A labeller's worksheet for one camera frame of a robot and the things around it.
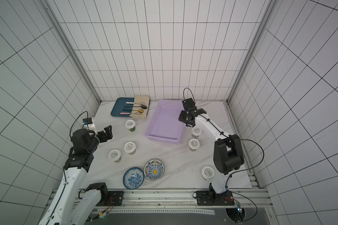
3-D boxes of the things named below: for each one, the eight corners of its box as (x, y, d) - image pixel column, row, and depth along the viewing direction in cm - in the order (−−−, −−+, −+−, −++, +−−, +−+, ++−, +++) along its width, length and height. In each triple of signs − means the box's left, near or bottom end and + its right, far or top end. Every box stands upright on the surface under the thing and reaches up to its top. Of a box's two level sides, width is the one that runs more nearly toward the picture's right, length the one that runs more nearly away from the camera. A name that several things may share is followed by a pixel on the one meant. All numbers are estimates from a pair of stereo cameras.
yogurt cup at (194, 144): (188, 151, 91) (189, 147, 86) (187, 142, 95) (188, 138, 90) (199, 151, 91) (200, 147, 86) (198, 142, 95) (199, 138, 90)
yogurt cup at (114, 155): (111, 163, 86) (107, 159, 81) (113, 153, 90) (110, 149, 85) (121, 163, 86) (118, 159, 81) (123, 153, 90) (120, 149, 85)
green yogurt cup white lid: (126, 132, 102) (124, 126, 96) (128, 125, 106) (126, 119, 100) (135, 132, 102) (133, 126, 96) (137, 125, 106) (135, 119, 100)
